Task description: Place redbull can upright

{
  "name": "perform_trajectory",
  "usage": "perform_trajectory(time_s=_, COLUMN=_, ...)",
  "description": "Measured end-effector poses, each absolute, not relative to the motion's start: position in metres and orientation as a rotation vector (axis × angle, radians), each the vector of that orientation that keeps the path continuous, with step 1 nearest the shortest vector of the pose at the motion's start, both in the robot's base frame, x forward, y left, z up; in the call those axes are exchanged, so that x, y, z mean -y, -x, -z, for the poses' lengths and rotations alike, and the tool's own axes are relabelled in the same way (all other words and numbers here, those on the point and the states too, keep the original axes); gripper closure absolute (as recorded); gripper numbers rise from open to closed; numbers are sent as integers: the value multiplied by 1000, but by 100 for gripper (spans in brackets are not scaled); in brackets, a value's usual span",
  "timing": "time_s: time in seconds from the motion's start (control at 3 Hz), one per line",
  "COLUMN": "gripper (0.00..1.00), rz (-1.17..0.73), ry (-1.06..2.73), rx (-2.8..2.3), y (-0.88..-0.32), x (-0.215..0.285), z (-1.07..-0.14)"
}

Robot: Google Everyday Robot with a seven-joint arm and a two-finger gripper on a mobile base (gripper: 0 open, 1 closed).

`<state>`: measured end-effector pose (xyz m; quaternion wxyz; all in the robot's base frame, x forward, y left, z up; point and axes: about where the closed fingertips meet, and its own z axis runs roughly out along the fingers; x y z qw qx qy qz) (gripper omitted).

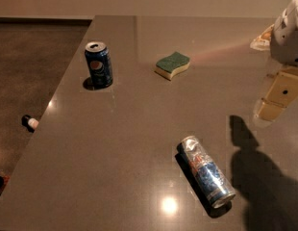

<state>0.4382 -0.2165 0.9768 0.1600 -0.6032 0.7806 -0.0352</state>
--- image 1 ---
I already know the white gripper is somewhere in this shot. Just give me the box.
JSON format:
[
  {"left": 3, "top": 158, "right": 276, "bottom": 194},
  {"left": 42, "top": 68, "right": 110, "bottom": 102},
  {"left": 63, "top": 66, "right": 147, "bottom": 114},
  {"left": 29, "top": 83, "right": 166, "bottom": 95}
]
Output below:
[{"left": 256, "top": 0, "right": 298, "bottom": 122}]

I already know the silver blue redbull can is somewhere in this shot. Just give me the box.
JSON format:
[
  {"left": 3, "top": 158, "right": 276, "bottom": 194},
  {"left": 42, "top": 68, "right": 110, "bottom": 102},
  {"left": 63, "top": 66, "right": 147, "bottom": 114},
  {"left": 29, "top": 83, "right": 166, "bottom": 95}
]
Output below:
[{"left": 179, "top": 136, "right": 236, "bottom": 209}]

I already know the blue pepsi can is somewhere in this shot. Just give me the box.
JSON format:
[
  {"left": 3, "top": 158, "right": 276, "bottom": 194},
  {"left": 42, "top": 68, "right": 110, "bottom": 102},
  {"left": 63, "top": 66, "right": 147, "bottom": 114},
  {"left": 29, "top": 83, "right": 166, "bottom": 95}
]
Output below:
[{"left": 85, "top": 41, "right": 112, "bottom": 89}]

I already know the glass jar of nuts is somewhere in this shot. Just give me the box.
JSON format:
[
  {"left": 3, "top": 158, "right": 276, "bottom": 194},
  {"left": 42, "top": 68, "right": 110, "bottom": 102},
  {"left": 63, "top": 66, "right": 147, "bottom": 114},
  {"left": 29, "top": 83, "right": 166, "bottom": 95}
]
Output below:
[{"left": 250, "top": 25, "right": 274, "bottom": 51}]

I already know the green yellow sponge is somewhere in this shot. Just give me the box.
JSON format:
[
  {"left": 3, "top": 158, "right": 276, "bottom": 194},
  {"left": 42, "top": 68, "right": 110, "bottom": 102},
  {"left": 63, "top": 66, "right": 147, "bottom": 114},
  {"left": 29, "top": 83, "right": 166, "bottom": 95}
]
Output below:
[{"left": 155, "top": 52, "right": 190, "bottom": 81}]

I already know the small black white bottle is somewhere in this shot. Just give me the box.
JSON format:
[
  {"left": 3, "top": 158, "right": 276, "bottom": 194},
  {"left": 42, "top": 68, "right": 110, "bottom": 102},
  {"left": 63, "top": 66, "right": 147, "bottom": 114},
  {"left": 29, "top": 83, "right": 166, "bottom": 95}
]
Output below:
[{"left": 21, "top": 115, "right": 38, "bottom": 130}]

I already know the dark object at floor edge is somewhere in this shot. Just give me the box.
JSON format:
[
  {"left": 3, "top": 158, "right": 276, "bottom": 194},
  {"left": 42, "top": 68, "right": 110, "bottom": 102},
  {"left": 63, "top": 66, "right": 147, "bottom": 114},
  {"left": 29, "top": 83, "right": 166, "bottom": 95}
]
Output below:
[{"left": 0, "top": 175, "right": 10, "bottom": 195}]

